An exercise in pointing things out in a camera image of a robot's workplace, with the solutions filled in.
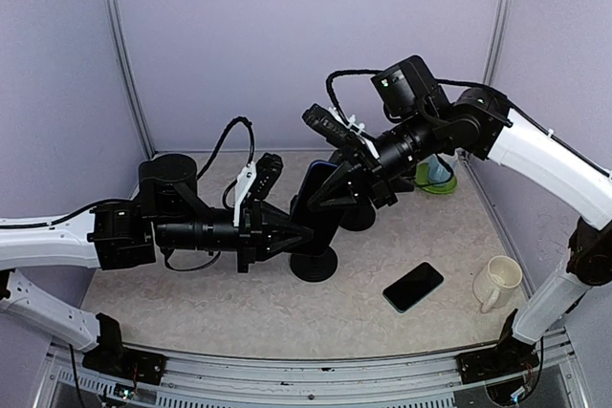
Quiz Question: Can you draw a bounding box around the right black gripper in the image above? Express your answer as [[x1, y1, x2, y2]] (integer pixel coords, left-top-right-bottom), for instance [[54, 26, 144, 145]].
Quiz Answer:
[[304, 104, 444, 210]]

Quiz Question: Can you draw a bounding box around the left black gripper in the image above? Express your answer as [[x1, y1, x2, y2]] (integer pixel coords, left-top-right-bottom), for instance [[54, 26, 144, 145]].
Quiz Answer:
[[154, 204, 314, 274]]

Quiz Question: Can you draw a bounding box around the black round-base stand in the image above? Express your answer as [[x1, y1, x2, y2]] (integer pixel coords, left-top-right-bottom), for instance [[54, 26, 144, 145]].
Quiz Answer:
[[339, 206, 376, 232], [290, 247, 339, 283]]

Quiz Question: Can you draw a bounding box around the blue phone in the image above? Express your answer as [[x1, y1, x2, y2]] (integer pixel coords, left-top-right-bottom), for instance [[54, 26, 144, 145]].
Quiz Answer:
[[290, 160, 358, 256]]

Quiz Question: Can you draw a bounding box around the teal phone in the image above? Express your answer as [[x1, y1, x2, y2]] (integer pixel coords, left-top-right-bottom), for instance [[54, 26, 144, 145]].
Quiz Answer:
[[382, 262, 444, 313]]

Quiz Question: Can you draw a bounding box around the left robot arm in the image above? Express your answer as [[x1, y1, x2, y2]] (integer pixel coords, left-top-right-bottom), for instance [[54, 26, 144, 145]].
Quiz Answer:
[[1, 154, 314, 375]]

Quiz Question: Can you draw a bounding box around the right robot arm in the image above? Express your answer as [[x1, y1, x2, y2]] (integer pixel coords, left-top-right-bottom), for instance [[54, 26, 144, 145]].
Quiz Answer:
[[303, 55, 611, 374]]

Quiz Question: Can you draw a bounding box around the green saucer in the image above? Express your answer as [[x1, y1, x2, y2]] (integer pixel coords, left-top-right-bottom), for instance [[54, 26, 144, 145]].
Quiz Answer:
[[415, 163, 458, 195]]

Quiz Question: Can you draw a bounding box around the light blue mug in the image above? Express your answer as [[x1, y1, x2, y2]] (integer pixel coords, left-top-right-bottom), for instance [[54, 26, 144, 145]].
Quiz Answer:
[[427, 154, 457, 186]]

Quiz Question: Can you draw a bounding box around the cream ceramic mug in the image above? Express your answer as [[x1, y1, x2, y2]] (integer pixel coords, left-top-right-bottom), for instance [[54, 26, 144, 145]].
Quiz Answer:
[[472, 256, 523, 313]]

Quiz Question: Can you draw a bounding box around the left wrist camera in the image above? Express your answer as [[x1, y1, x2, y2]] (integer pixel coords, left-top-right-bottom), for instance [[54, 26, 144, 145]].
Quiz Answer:
[[233, 153, 283, 227]]

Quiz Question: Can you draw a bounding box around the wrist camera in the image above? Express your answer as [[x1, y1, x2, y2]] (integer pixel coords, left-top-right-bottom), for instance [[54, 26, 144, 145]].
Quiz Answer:
[[233, 153, 283, 227], [302, 103, 381, 163]]

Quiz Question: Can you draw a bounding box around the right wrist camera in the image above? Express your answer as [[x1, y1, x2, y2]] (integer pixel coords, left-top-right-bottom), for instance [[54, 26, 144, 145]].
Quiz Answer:
[[302, 103, 381, 163]]

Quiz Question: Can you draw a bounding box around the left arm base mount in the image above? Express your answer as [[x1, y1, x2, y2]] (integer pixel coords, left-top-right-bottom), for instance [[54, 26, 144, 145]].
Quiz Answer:
[[82, 312, 166, 386]]

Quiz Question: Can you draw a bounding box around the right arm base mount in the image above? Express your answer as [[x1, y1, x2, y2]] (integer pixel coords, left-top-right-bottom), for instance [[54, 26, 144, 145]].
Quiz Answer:
[[455, 309, 540, 384]]

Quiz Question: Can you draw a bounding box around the right aluminium frame post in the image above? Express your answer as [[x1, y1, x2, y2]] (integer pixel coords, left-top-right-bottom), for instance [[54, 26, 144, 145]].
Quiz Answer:
[[482, 0, 513, 86]]

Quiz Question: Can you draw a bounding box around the aluminium frame post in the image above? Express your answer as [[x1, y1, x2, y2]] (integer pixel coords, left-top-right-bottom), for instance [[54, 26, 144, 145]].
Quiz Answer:
[[104, 0, 156, 159], [482, 0, 513, 86]]

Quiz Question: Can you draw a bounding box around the left aluminium frame post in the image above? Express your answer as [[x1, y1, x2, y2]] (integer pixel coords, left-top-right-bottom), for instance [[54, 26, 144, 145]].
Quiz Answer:
[[104, 0, 156, 159]]

